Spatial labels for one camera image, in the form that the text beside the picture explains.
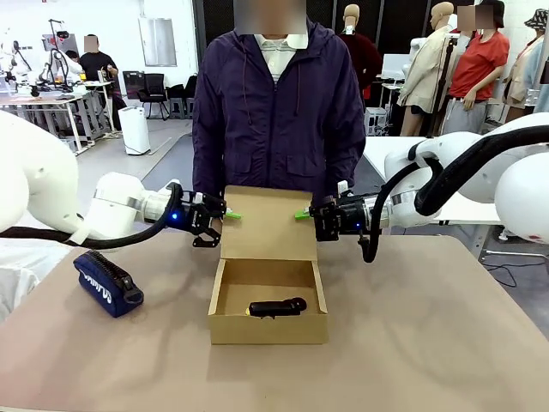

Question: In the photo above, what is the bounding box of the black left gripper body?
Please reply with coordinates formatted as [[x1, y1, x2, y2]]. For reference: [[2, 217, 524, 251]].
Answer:
[[170, 191, 227, 236]]

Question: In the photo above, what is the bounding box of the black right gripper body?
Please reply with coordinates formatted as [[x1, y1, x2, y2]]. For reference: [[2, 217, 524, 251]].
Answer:
[[308, 195, 366, 244]]

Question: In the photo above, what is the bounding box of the yellow black utility knife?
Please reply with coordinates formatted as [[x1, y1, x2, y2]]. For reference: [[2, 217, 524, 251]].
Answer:
[[247, 296, 309, 320]]

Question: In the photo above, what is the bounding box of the brown cardboard box with lid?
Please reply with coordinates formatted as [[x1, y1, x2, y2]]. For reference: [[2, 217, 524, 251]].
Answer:
[[208, 185, 330, 346]]

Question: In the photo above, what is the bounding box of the person in purple jacket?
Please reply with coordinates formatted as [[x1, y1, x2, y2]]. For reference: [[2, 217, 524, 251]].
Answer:
[[191, 16, 368, 215]]

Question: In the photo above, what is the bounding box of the white air purifier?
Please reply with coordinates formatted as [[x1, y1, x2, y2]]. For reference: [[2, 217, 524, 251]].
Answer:
[[118, 106, 152, 156]]

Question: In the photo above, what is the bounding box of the navy blue zip pencil case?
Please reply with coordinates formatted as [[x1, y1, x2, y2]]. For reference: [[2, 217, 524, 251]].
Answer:
[[72, 251, 145, 319]]

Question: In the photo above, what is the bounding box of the black office chair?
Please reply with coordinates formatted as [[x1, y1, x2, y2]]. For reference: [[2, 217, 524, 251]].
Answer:
[[139, 73, 169, 120]]

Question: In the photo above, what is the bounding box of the mannequin in beige coat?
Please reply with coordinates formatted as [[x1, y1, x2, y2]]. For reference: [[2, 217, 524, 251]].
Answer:
[[396, 2, 458, 137]]

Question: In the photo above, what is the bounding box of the mannequin in dark red sweater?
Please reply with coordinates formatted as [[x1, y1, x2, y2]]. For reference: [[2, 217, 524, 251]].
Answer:
[[338, 3, 383, 103]]

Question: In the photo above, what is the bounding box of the background person in black shirt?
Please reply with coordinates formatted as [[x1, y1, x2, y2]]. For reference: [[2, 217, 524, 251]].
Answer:
[[79, 33, 119, 83]]

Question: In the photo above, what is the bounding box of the white background workbench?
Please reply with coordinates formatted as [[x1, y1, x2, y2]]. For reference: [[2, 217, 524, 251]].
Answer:
[[0, 80, 116, 156]]

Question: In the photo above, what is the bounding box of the white cloth cover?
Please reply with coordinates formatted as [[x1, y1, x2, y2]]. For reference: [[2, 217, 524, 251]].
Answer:
[[0, 238, 77, 323]]

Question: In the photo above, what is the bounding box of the mannequin in red t-shirt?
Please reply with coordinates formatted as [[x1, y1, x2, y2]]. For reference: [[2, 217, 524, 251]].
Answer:
[[441, 0, 511, 136]]

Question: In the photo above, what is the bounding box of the mannequin with bucket hat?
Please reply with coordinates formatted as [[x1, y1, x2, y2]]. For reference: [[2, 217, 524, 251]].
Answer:
[[502, 9, 549, 113]]

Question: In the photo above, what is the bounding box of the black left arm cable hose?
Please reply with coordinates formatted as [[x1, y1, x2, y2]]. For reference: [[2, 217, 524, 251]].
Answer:
[[0, 182, 184, 251]]

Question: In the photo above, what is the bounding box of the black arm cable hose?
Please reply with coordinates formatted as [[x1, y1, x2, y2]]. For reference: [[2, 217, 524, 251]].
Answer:
[[358, 136, 549, 264], [0, 182, 184, 251]]

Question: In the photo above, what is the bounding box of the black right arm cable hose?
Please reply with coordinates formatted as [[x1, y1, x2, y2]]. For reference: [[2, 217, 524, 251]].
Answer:
[[358, 136, 549, 264]]

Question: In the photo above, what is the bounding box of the grey wall panel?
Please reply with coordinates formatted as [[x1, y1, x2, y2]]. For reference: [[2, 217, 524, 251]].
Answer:
[[137, 17, 178, 68]]

